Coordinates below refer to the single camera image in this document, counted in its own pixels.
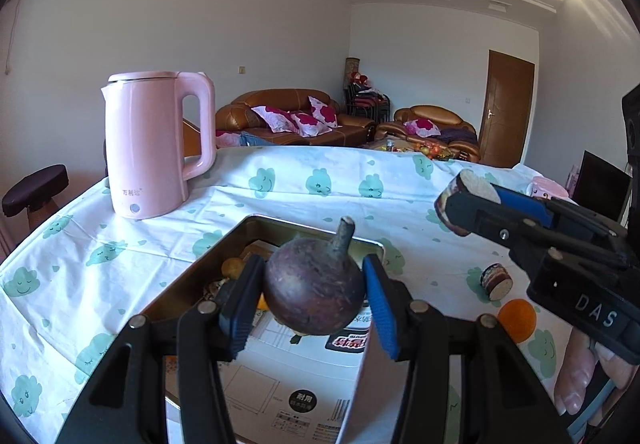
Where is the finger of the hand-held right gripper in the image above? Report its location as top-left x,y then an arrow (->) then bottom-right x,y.
444,191 -> 557,273
487,181 -> 631,252

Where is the brown wooden door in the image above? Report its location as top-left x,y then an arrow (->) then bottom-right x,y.
478,49 -> 536,169

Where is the stack of dark chairs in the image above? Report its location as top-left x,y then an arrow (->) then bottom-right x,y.
342,92 -> 391,122

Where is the small yellow fruit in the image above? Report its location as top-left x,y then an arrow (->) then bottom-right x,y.
221,258 -> 247,281

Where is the dark round stool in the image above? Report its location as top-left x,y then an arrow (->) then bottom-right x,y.
1,164 -> 69,232

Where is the person's right hand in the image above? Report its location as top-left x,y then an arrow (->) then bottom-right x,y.
552,324 -> 633,417

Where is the white green-cloud tablecloth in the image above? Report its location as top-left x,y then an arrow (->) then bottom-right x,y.
0,144 -> 601,444

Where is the brown leather armchair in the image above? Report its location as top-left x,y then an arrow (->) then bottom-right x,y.
376,106 -> 482,164

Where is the pink tin box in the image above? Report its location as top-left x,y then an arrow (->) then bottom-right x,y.
137,214 -> 416,444

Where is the coffee table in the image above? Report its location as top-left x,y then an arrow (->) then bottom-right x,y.
367,137 -> 468,160

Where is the white-ended dark cake roll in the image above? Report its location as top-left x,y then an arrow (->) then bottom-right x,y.
434,169 -> 501,237

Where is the white pink-flower cushion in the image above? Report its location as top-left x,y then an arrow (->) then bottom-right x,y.
404,118 -> 442,136
250,105 -> 298,134
307,96 -> 340,128
290,110 -> 333,137

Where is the pink-brown sugared cake roll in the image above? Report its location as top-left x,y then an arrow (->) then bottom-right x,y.
480,263 -> 514,301

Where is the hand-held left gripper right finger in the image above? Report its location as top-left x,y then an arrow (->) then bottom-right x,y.
362,254 -> 563,444

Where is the purple mangosteen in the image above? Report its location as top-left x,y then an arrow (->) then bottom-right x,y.
263,217 -> 366,336

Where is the pink cartoon cat bucket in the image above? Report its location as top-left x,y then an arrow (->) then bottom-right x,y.
531,175 -> 571,200

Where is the printed paper sheet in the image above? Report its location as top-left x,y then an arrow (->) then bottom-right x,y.
165,294 -> 371,444

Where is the black monitor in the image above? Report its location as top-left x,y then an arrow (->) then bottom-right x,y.
571,150 -> 633,225

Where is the pink electric kettle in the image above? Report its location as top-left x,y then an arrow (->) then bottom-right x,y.
101,71 -> 217,220

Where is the smooth orange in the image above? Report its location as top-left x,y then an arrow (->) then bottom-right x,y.
498,300 -> 537,344

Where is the brown leather sofa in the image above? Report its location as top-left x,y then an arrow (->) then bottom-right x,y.
216,88 -> 377,148

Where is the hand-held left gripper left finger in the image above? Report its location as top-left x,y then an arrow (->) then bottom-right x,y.
55,254 -> 267,444

